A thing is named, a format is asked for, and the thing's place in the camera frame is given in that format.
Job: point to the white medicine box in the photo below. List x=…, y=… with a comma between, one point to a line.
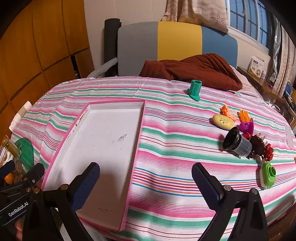
x=256, y=66

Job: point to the red puzzle piece toy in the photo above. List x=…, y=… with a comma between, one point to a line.
x=268, y=155

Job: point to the yellow oval soap box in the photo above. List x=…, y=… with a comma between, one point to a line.
x=223, y=122

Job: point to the grey yellow blue headboard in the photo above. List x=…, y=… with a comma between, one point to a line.
x=157, y=41

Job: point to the wooden wardrobe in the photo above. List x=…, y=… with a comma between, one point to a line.
x=43, y=43

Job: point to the dark brown flower toy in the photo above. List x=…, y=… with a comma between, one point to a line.
x=258, y=147

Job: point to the black rolled mat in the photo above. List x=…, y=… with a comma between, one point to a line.
x=111, y=27

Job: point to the window with bars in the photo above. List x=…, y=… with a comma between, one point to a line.
x=251, y=18

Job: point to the green white plug device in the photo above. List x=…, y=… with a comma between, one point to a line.
x=267, y=175

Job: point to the wooden side desk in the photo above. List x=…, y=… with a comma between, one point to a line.
x=264, y=88

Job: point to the purple perforated funnel cup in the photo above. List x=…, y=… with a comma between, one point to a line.
x=247, y=127

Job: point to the orange perforated block toy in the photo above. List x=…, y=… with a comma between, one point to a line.
x=226, y=112

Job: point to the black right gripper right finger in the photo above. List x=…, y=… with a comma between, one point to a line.
x=251, y=221

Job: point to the beige curtain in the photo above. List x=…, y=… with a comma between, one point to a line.
x=282, y=70

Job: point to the dark red blanket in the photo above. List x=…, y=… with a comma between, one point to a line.
x=211, y=69

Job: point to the green glass side table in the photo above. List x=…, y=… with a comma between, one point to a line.
x=27, y=155

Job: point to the orange plastic clip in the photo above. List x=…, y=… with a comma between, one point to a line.
x=243, y=116

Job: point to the teal plastic cup holder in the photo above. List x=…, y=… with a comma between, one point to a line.
x=194, y=90

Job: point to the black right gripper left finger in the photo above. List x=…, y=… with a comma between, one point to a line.
x=69, y=198

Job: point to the pink white tray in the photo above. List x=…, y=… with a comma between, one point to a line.
x=107, y=133

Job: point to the striped pink bedspread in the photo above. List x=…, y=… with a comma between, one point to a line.
x=177, y=132

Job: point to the black grey cylinder container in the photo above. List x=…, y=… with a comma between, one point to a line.
x=235, y=142

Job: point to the red perfume bottle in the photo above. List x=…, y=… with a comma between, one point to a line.
x=247, y=135

